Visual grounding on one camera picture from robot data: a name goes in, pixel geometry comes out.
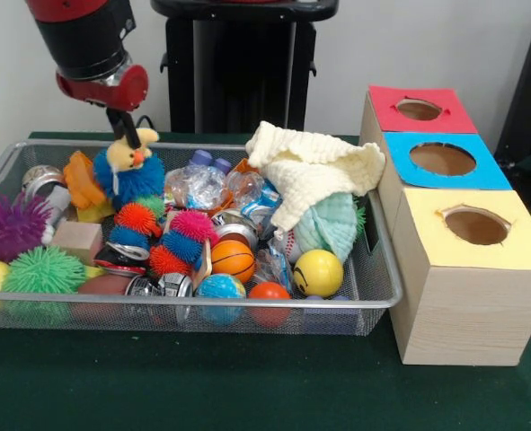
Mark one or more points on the blue spiky rubber toy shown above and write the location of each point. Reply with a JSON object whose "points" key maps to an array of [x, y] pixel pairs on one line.
{"points": [[135, 184]]}

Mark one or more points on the yellow plastic ball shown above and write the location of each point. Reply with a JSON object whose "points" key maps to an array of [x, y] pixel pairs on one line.
{"points": [[318, 273]]}

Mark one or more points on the orange toy building block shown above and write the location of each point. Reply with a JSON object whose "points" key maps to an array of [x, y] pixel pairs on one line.
{"points": [[81, 184]]}

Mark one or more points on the purple spiky monster toy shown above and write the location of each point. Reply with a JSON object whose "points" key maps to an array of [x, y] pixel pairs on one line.
{"points": [[13, 226]]}

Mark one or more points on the small orange basketball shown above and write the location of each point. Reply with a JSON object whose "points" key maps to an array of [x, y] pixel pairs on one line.
{"points": [[232, 260]]}

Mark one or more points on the clear mesh bin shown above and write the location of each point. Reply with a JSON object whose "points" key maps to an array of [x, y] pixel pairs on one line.
{"points": [[382, 269]]}

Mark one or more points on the cream waffle cloth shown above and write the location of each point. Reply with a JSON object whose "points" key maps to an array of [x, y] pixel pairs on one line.
{"points": [[319, 170]]}

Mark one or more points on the green spiky rubber ball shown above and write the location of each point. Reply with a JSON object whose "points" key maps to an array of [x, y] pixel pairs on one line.
{"points": [[42, 271]]}

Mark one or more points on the wooden box with three holes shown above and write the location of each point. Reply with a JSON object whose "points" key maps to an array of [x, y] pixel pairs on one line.
{"points": [[462, 314]]}

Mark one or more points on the yellow plush duck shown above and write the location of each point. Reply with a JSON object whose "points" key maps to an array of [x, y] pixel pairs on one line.
{"points": [[126, 156]]}

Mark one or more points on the mint green waffle cloth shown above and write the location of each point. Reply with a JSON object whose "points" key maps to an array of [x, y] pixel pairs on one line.
{"points": [[332, 220]]}

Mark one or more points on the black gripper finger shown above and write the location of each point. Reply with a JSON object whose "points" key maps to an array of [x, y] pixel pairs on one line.
{"points": [[116, 122], [131, 130]]}

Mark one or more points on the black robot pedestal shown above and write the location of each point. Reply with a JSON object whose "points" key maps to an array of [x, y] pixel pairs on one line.
{"points": [[247, 67]]}

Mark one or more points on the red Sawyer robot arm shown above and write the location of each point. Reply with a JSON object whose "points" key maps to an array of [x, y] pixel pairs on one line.
{"points": [[81, 40]]}

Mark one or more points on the blue globe ball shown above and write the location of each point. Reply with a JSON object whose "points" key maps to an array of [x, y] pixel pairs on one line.
{"points": [[220, 287]]}

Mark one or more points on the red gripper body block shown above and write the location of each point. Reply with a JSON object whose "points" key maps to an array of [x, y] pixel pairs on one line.
{"points": [[103, 92]]}

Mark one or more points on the dark green table cloth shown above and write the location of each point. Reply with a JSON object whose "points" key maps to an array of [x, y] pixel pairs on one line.
{"points": [[202, 381]]}

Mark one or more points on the clear plastic bottle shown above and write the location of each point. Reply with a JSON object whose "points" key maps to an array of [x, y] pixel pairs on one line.
{"points": [[197, 184]]}

